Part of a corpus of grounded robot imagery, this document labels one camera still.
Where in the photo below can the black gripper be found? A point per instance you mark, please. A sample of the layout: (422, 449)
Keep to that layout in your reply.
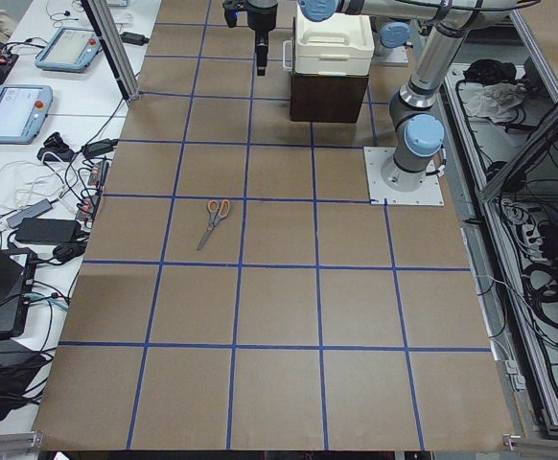
(262, 18)

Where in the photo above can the dark wooden drawer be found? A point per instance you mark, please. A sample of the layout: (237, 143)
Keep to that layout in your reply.
(327, 99)

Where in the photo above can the grey orange handled scissors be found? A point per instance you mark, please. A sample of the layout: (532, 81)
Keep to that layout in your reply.
(218, 210)

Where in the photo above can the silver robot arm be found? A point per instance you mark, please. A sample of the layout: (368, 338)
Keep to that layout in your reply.
(263, 4)
(451, 22)

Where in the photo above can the cream plastic storage box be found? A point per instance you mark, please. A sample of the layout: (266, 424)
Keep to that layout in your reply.
(342, 45)

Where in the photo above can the small black power adapter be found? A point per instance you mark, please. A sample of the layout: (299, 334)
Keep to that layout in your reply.
(134, 38)

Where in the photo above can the far blue teach pendant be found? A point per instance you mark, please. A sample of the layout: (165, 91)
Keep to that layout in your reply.
(70, 50)

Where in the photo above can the blue teach pendant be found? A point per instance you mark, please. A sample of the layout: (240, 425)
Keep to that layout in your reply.
(70, 50)
(23, 110)

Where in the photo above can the crumpled white cloth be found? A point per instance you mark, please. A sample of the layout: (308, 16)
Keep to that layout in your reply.
(498, 103)

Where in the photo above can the near blue teach pendant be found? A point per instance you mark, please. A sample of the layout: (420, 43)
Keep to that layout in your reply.
(23, 110)

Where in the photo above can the grey usb hub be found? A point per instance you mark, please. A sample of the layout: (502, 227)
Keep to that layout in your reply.
(30, 212)

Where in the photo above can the black power adapter brick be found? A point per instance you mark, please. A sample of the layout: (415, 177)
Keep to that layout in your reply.
(47, 231)

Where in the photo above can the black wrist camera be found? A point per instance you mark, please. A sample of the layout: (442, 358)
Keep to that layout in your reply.
(231, 9)

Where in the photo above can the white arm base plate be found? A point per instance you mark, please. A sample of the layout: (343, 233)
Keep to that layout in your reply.
(392, 57)
(388, 185)

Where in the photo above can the aluminium frame post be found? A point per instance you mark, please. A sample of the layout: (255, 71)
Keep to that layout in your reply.
(101, 20)

